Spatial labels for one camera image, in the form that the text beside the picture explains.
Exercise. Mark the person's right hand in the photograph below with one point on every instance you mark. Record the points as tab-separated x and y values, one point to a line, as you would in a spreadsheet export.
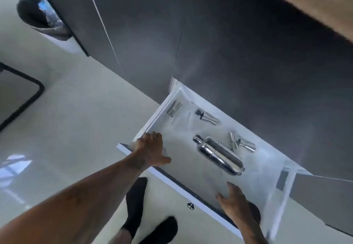
237	205

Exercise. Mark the person's left hand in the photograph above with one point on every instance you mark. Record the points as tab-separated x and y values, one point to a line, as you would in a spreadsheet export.
150	150

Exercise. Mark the person's right thumb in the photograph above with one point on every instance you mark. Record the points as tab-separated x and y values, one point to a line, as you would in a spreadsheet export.
221	197

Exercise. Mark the person's left thumb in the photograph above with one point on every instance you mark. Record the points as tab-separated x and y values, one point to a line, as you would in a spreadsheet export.
164	160

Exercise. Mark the white drawer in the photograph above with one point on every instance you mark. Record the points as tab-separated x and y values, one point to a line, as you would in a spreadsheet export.
182	144

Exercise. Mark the person's left forearm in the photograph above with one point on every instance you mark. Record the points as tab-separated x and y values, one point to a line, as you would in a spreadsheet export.
77	205

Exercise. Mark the person's right forearm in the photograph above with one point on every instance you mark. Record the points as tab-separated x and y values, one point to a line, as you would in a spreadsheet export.
252	232

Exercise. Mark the small silver drawer knob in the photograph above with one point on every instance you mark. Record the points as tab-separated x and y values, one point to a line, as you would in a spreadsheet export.
190	205

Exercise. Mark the silver cocktail shaker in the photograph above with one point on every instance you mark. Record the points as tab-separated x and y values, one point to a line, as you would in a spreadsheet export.
217	155

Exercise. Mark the black sock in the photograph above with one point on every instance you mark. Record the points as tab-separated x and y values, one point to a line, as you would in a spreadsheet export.
161	231
135	205

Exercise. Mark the silver jigger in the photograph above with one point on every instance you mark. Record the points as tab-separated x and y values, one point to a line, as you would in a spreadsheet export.
233	141
207	117
174	108
246	145

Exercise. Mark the dark grey cabinet door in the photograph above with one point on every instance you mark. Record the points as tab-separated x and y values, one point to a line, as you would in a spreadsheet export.
322	199
69	9
262	73
143	31

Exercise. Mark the bin with black bag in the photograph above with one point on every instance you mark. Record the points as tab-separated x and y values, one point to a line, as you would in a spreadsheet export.
41	14

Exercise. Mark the black metal frame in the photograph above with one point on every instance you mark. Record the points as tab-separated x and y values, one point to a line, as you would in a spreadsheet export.
30	97

